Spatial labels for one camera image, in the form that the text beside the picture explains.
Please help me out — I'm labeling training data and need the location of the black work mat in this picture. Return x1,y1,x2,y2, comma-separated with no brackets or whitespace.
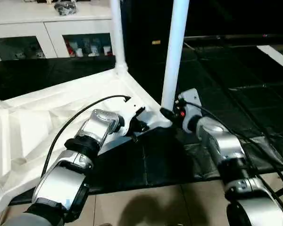
0,45,283,205

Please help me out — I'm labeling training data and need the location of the white plastic children's table top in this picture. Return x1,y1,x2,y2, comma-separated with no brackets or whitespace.
0,66,173,215

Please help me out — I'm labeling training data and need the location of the black metal bar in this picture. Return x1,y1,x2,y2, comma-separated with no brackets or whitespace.
184,33,283,41

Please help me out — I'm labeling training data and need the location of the white glass-door cabinet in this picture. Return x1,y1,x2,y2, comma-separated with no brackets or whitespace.
0,0,116,61

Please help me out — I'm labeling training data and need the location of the dark object on cabinet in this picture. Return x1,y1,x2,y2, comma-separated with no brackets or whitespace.
54,0,79,16

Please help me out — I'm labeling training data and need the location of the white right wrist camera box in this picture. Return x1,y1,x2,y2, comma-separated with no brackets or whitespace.
175,89,201,118

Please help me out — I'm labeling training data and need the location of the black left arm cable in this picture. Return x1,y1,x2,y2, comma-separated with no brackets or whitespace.
40,95,132,178

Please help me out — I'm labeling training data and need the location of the white flat board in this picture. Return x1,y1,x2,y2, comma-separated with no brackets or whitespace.
257,45,283,74

